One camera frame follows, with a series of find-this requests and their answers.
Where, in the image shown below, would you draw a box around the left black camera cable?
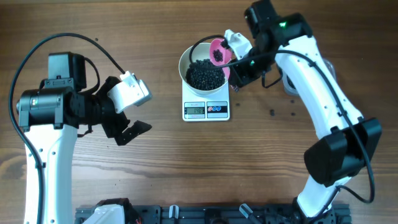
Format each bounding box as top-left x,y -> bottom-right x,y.
8,32 -> 126,224

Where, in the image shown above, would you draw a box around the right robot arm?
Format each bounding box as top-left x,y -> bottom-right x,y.
226,1 -> 382,223

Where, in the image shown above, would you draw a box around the pink plastic measuring scoop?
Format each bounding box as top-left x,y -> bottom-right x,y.
209,38 -> 239,92

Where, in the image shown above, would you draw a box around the right black camera cable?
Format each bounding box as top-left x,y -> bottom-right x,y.
188,34 -> 376,224

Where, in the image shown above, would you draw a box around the clear plastic food container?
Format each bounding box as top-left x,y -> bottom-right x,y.
279,58 -> 336,96

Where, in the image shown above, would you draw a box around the white digital kitchen scale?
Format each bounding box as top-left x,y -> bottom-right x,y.
182,81 -> 230,122

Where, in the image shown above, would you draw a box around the black beans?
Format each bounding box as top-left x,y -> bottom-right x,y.
185,49 -> 226,91

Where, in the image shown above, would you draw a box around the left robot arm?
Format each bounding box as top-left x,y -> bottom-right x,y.
17,52 -> 152,223

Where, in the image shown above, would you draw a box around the black camera cable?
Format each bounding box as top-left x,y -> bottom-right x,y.
8,32 -> 126,224
188,34 -> 376,224

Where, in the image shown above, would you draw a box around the white bowl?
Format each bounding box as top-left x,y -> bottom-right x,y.
178,42 -> 231,95

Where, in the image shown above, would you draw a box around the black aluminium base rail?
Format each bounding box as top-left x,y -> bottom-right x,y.
74,203 -> 352,224

